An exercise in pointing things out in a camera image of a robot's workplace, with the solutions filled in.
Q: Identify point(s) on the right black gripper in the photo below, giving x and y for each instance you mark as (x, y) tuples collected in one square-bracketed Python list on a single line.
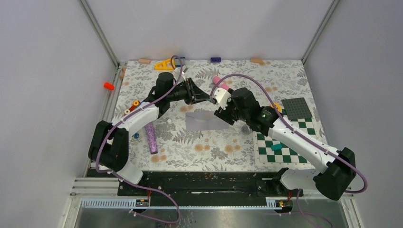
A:
[(224, 114)]

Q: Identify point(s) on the pink toy microphone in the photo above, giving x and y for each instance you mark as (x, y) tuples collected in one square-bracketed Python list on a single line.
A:
[(216, 81)]

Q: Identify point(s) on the colourful lego toy stack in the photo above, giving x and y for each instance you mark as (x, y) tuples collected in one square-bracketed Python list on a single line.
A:
[(133, 106)]

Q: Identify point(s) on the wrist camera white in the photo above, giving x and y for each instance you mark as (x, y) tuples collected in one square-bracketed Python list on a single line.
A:
[(221, 96), (181, 71)]

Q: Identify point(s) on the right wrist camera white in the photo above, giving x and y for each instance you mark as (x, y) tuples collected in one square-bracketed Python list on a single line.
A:
[(221, 96)]

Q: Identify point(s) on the teal block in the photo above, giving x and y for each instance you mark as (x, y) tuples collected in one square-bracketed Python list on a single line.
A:
[(276, 147)]

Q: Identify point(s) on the green white chessboard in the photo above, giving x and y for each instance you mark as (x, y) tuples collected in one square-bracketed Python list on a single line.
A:
[(265, 157)]

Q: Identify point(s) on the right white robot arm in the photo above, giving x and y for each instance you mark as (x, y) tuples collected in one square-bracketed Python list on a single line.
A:
[(333, 168)]

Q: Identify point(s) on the blue grey lego brick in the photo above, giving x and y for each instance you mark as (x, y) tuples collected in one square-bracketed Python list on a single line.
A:
[(179, 62)]

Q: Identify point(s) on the wooden block left back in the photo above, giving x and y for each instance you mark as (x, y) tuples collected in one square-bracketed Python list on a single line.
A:
[(144, 61)]

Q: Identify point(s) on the lego toy on chessboard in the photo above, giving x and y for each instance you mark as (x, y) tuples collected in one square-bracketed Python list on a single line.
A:
[(277, 106)]

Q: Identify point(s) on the yellow triangle toy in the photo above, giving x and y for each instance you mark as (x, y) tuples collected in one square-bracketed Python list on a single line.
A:
[(166, 65)]

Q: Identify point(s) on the floral table mat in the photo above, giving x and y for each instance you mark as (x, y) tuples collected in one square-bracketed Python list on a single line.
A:
[(220, 150)]

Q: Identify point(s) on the wooden block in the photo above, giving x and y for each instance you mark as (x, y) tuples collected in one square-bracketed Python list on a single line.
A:
[(144, 61), (258, 61)]

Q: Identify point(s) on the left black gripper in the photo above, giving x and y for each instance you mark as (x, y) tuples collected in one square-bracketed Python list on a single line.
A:
[(194, 94)]

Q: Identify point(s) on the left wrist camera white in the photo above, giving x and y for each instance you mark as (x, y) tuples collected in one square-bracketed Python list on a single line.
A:
[(181, 71)]

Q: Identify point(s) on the black microphone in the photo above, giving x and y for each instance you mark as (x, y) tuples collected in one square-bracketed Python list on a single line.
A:
[(245, 129)]

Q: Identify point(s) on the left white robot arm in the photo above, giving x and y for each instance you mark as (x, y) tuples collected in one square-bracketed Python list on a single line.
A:
[(110, 142)]

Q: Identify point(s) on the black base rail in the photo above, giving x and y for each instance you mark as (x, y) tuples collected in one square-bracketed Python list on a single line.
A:
[(204, 188)]

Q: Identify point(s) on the wooden block right back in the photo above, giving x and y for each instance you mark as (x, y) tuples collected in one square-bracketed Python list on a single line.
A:
[(258, 61)]

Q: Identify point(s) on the orange red cylinder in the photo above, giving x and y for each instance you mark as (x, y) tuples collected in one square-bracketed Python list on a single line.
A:
[(108, 86)]

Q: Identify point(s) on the purple glitter microphone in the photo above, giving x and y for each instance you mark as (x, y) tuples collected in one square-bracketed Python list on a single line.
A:
[(151, 138)]

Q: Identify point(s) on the dark purple lego brick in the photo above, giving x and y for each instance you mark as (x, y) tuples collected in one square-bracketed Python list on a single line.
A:
[(215, 59)]

